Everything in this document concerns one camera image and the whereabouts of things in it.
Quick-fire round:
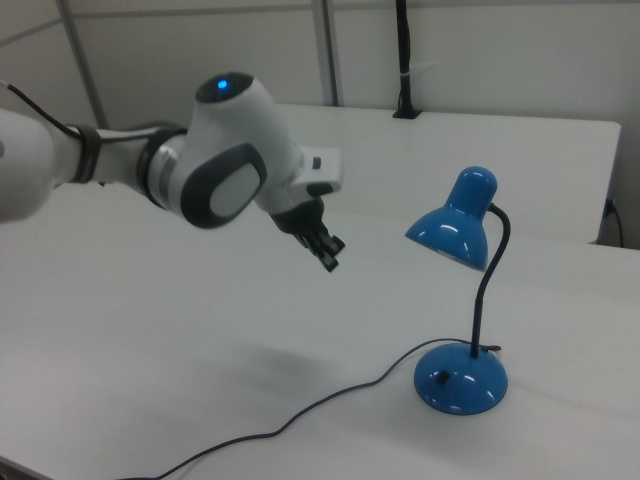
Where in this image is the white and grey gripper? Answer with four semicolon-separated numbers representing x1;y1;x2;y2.
271;144;348;274

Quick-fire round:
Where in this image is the blue gooseneck desk lamp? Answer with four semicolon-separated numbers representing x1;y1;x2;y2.
404;165;510;415

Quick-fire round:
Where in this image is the white adjoining table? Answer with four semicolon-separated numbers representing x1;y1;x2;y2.
272;102;622;246

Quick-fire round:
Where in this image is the black clamp-mounted pole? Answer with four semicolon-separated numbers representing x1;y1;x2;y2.
392;0;423;120

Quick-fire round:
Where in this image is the black lamp power cord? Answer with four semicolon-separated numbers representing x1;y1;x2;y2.
119;339;503;480

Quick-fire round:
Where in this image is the grey vertical partition post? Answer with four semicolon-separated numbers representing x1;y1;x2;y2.
311;0;347;107

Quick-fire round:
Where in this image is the black wall outlet cable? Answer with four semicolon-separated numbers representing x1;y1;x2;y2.
606;198;626;248

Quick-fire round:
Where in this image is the grey slanted partition post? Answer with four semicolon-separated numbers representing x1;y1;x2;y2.
57;0;110;129

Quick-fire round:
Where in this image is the black cable on robot arm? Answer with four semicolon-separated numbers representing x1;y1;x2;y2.
0;81;101;147

